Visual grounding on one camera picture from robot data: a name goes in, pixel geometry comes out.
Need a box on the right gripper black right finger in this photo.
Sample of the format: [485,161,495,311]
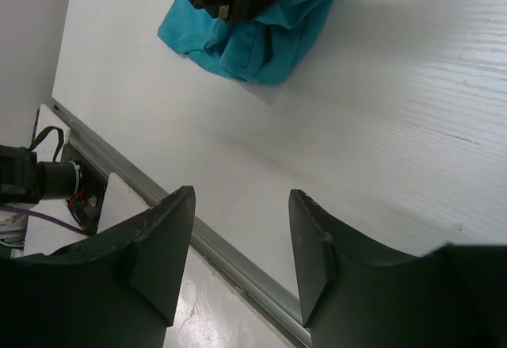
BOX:
[288,189,506,347]

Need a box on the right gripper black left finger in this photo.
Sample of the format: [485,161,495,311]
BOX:
[1,186,196,347]

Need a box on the teal t shirt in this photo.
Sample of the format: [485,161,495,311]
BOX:
[158,0,333,85]

